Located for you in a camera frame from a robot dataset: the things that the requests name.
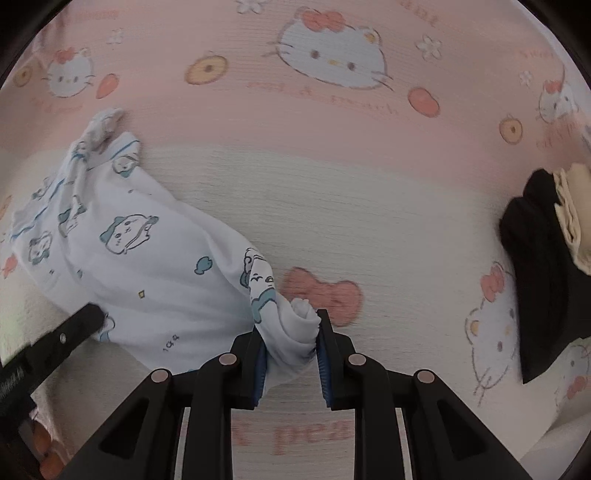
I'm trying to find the pink cat print blanket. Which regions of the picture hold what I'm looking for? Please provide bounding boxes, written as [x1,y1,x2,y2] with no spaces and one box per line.
[0,0,591,480]

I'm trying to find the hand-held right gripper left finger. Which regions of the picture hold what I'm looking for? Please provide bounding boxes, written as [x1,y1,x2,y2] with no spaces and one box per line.
[60,330,269,480]

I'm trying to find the white cartoon print pajama pants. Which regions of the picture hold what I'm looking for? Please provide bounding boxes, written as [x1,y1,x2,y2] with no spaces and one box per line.
[9,107,321,386]

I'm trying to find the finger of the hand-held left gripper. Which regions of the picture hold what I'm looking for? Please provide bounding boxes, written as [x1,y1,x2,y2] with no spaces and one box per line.
[25,302,106,391]

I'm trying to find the folded black cloth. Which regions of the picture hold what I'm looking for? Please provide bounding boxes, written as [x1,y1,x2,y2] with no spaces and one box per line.
[499,168,591,385]

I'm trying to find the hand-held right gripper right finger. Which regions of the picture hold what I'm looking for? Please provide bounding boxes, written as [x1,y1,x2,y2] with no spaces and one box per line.
[315,309,534,480]

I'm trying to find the folded beige cloth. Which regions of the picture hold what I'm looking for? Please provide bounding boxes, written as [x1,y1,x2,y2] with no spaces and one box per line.
[553,162,591,273]

